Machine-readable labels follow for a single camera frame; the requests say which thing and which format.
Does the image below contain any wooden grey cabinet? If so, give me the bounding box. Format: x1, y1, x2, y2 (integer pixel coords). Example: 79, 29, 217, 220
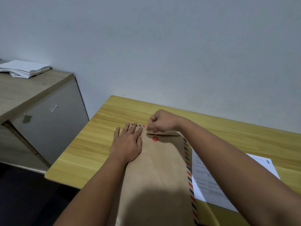
0, 60, 90, 175

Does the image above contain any brown striped-edge paper envelope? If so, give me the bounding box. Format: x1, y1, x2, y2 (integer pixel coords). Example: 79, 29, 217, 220
107, 124, 200, 226

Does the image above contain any white printed paper sheet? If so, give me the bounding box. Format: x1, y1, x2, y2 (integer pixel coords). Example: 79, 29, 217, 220
192, 149, 281, 213

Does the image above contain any stack of white papers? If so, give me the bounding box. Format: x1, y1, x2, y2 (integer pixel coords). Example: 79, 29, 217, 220
0, 60, 53, 79

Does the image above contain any wooden table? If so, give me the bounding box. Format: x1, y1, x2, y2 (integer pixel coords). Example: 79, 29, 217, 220
45, 95, 301, 226

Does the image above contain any person's left hand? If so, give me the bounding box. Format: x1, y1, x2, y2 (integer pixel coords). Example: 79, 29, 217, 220
109, 123, 143, 164

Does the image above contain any person's right forearm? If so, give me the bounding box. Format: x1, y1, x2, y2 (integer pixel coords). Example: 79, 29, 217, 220
177, 119, 301, 226

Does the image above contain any person's left forearm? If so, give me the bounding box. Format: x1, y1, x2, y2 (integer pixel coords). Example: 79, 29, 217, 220
54, 156, 128, 226

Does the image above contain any person's right hand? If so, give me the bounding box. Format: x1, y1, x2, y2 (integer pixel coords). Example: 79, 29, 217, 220
146, 109, 186, 132

